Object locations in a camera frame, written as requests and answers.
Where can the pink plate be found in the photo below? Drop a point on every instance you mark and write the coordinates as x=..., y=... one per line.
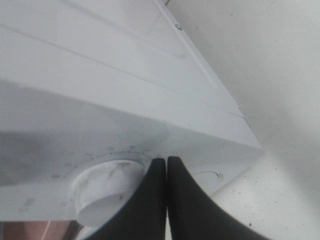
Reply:
x=39, y=230

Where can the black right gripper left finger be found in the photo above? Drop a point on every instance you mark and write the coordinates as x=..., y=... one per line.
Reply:
x=143, y=217

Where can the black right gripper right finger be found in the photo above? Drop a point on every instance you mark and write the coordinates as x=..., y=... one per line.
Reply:
x=193, y=215

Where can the white timer knob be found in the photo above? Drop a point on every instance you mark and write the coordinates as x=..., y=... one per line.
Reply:
x=102, y=190

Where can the white microwave oven body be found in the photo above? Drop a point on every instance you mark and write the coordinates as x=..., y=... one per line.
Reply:
x=84, y=82

